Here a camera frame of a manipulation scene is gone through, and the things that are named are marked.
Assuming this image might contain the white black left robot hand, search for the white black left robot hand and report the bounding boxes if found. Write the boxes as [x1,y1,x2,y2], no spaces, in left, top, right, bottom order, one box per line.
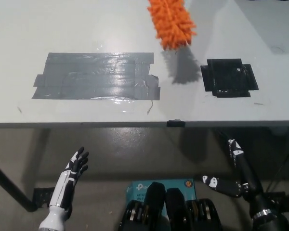
[38,146,90,231]

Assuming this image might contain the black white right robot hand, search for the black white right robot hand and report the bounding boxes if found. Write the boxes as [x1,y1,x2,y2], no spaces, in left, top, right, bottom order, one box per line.
[201,138,279,218]

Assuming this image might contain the orange microfibre duster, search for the orange microfibre duster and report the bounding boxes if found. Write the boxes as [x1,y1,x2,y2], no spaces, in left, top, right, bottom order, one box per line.
[146,0,197,51]

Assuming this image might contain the black metal table leg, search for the black metal table leg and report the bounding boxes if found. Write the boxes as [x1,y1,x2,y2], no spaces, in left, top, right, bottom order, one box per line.
[0,157,37,213]

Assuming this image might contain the teal router cardboard box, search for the teal router cardboard box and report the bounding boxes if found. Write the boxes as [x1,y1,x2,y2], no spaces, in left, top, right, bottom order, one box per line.
[124,179,197,208]

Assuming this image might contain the black tape square patch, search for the black tape square patch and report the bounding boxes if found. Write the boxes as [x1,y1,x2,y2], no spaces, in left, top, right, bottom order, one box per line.
[200,58,260,98]

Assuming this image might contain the thin black cable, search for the thin black cable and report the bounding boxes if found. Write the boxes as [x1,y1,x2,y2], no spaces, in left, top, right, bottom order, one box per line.
[266,141,289,194]

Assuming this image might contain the grey duct tape patch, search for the grey duct tape patch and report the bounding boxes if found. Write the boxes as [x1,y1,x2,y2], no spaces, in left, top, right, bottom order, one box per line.
[31,52,161,101]

